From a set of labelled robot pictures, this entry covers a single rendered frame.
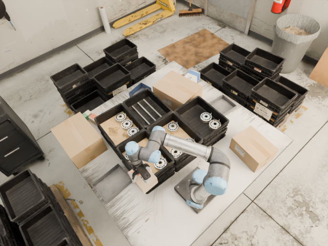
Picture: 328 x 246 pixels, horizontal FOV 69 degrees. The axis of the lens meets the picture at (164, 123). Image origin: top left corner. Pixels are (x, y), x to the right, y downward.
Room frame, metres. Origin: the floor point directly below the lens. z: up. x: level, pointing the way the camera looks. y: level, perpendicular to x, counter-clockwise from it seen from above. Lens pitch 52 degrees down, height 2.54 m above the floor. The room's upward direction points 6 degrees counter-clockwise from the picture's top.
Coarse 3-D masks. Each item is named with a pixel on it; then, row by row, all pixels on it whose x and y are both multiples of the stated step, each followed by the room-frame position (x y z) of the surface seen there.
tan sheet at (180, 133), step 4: (164, 128) 1.26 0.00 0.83; (180, 128) 1.24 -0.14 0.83; (168, 132) 1.21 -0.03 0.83; (176, 132) 1.20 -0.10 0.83; (180, 132) 1.20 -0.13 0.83; (184, 132) 1.19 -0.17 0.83; (180, 136) 1.16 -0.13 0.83; (184, 136) 1.15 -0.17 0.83; (188, 136) 1.15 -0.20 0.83; (168, 148) 1.05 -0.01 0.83
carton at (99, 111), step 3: (99, 108) 1.64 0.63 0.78; (96, 111) 1.60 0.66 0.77; (99, 111) 1.60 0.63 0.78; (102, 111) 1.59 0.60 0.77; (93, 114) 1.57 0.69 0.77; (96, 114) 1.57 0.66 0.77; (99, 114) 1.56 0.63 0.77; (90, 117) 1.54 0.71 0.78; (93, 117) 1.53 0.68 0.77; (90, 120) 1.53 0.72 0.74; (93, 120) 1.49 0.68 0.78; (93, 123) 1.51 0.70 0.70; (96, 123) 1.47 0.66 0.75
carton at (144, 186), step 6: (138, 174) 0.70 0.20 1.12; (150, 174) 0.69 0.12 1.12; (138, 180) 0.66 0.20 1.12; (144, 180) 0.65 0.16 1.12; (150, 180) 0.65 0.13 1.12; (156, 180) 0.65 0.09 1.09; (138, 186) 0.63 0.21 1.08; (144, 186) 0.61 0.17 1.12; (150, 186) 0.62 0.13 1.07; (144, 192) 0.59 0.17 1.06
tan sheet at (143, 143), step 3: (141, 141) 1.15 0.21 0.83; (144, 141) 1.15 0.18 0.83; (147, 141) 1.14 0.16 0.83; (138, 144) 1.12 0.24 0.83; (141, 144) 1.11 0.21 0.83; (144, 144) 1.11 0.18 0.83; (123, 153) 1.05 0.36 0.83; (162, 156) 0.98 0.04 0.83; (144, 162) 0.94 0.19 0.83; (147, 162) 0.94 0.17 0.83; (150, 165) 0.91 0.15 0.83; (153, 165) 0.90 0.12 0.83; (153, 168) 0.88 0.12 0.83; (153, 171) 0.85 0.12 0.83; (156, 171) 0.85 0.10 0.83
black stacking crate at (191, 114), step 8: (192, 104) 1.47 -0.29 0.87; (200, 104) 1.48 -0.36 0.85; (184, 112) 1.42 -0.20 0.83; (192, 112) 1.41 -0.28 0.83; (200, 112) 1.40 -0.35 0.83; (208, 112) 1.38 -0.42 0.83; (216, 112) 1.31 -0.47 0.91; (192, 120) 1.32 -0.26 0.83; (200, 120) 1.31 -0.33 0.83; (224, 120) 1.23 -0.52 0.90; (200, 128) 1.22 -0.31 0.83; (208, 128) 1.21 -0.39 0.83; (224, 128) 1.18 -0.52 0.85; (216, 136) 1.12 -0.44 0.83
